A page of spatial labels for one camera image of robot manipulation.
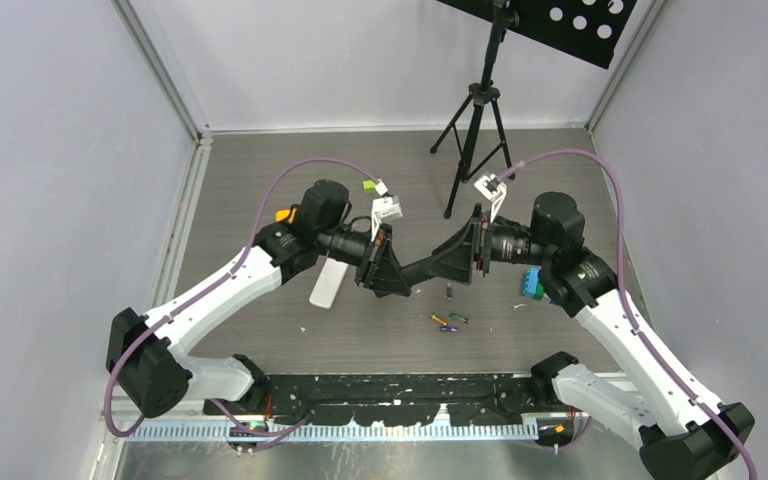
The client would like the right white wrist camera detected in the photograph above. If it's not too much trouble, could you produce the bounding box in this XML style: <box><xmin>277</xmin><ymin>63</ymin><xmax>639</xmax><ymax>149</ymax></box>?
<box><xmin>473</xmin><ymin>174</ymin><xmax>507</xmax><ymax>223</ymax></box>

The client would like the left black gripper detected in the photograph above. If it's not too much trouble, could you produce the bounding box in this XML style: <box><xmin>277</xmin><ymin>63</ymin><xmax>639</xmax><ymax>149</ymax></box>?
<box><xmin>317</xmin><ymin>222</ymin><xmax>411</xmax><ymax>296</ymax></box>

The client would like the white remote control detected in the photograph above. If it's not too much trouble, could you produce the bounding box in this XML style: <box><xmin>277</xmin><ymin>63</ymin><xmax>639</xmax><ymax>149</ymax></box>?
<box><xmin>308</xmin><ymin>258</ymin><xmax>349</xmax><ymax>309</ymax></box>

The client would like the black tripod stand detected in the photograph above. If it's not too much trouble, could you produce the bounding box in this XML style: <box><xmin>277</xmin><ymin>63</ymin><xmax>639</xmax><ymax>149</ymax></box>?
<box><xmin>429</xmin><ymin>1</ymin><xmax>519</xmax><ymax>219</ymax></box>

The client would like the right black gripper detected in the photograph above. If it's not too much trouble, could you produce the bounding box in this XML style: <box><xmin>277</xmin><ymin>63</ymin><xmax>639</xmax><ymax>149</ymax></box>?
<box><xmin>424</xmin><ymin>203</ymin><xmax>554</xmax><ymax>283</ymax></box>

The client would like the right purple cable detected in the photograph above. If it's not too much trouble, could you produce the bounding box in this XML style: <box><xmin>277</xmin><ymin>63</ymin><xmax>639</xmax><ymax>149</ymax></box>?
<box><xmin>496</xmin><ymin>148</ymin><xmax>760</xmax><ymax>480</ymax></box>

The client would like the purple cable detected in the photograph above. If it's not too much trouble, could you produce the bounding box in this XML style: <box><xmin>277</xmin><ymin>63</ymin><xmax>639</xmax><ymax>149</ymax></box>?
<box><xmin>496</xmin><ymin>148</ymin><xmax>760</xmax><ymax>480</ymax></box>
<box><xmin>103</xmin><ymin>156</ymin><xmax>380</xmax><ymax>440</ymax></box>

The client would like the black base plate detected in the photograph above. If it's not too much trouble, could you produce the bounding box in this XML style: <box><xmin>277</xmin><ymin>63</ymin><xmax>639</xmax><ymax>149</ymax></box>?
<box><xmin>223</xmin><ymin>373</ymin><xmax>584</xmax><ymax>427</ymax></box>

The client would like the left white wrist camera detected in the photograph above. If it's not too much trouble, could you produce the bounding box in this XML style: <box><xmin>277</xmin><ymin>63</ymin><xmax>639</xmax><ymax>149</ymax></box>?
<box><xmin>370</xmin><ymin>180</ymin><xmax>403</xmax><ymax>240</ymax></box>

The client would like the blue green lego block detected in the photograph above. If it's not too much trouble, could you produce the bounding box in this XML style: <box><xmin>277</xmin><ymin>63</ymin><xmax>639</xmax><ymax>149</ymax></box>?
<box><xmin>521</xmin><ymin>267</ymin><xmax>545</xmax><ymax>301</ymax></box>

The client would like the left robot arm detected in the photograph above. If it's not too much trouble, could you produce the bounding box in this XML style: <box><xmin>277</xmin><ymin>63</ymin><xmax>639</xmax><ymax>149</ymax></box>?
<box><xmin>106</xmin><ymin>180</ymin><xmax>402</xmax><ymax>419</ymax></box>

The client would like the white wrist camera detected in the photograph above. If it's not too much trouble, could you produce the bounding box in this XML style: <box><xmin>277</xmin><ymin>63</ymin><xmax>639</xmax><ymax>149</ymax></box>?
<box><xmin>473</xmin><ymin>174</ymin><xmax>507</xmax><ymax>223</ymax></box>
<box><xmin>370</xmin><ymin>180</ymin><xmax>403</xmax><ymax>240</ymax></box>

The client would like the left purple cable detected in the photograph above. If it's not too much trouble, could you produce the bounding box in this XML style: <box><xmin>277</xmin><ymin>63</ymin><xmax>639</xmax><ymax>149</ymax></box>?
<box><xmin>103</xmin><ymin>156</ymin><xmax>380</xmax><ymax>440</ymax></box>

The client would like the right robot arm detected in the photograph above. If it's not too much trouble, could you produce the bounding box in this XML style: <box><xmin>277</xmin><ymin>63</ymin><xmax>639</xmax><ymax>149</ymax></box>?
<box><xmin>402</xmin><ymin>191</ymin><xmax>758</xmax><ymax>479</ymax></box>

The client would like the black perforated board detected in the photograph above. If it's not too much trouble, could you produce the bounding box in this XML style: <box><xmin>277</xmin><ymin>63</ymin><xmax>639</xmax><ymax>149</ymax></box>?
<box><xmin>442</xmin><ymin>0</ymin><xmax>637</xmax><ymax>69</ymax></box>

